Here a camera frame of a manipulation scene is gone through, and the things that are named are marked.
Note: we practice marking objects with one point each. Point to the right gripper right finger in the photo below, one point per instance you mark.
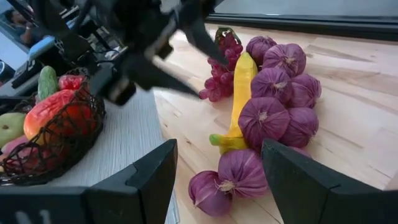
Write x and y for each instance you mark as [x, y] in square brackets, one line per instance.
[311, 199]

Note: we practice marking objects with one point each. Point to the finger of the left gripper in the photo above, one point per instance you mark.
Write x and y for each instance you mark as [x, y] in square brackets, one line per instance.
[202, 37]
[155, 76]

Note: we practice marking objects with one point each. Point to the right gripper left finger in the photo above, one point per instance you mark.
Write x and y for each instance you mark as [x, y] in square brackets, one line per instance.
[146, 193]

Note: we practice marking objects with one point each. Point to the purple grape bunch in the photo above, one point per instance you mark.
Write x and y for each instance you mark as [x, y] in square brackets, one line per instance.
[220, 77]

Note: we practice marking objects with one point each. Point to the purple onion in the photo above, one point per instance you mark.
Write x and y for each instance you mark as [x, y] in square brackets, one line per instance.
[259, 46]
[272, 85]
[206, 194]
[300, 126]
[286, 59]
[262, 119]
[306, 90]
[242, 172]

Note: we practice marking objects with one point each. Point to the yellow banana green stem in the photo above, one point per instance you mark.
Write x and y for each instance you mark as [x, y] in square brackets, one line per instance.
[241, 93]

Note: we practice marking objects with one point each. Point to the red strawberry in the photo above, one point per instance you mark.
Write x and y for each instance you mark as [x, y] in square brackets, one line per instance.
[71, 82]

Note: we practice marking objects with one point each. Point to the green cucumber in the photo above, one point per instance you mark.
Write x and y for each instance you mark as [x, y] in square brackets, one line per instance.
[47, 82]

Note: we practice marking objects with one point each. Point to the orange red mango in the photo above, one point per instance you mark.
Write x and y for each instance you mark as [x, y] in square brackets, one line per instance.
[46, 112]

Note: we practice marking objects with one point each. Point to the pink plastic fruit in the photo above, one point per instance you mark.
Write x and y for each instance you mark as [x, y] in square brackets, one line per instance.
[14, 144]

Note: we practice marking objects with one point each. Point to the green pear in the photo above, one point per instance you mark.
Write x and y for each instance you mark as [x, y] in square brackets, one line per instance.
[11, 127]

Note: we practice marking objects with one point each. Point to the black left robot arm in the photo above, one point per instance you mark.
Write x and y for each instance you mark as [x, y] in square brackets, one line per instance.
[53, 15]

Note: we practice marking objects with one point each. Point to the dark wicker basket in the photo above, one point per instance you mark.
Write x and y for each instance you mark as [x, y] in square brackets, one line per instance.
[62, 149]

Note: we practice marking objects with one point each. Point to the grey woven placemat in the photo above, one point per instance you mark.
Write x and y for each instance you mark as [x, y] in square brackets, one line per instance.
[124, 137]

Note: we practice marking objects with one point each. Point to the person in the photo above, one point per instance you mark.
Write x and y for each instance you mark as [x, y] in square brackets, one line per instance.
[21, 26]

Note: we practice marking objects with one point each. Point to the black remote device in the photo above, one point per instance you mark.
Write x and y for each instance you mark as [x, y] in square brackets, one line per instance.
[25, 74]

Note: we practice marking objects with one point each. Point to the black round speaker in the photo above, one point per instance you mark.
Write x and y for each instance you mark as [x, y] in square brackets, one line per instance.
[5, 71]

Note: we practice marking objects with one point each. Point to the black table edge rail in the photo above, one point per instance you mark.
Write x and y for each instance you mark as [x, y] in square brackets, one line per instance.
[311, 26]

